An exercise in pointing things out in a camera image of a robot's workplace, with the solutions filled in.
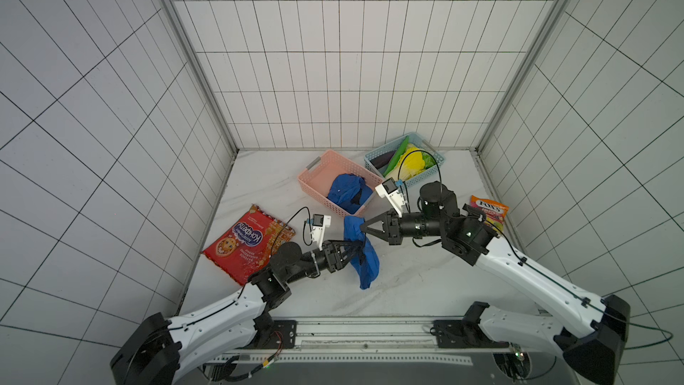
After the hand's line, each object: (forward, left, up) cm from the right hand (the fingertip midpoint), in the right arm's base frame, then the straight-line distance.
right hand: (355, 233), depth 62 cm
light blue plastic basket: (+60, -25, -24) cm, 69 cm away
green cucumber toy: (+48, -16, -23) cm, 55 cm away
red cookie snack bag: (+5, +36, -24) cm, 44 cm away
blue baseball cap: (-3, -2, -7) cm, 8 cm away
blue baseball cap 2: (+28, +3, -22) cm, 36 cm away
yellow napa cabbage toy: (+43, -21, -20) cm, 52 cm away
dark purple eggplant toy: (+47, -10, -24) cm, 54 cm away
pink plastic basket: (+41, +16, -27) cm, 52 cm away
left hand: (0, 0, -10) cm, 10 cm away
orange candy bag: (+25, -51, -27) cm, 63 cm away
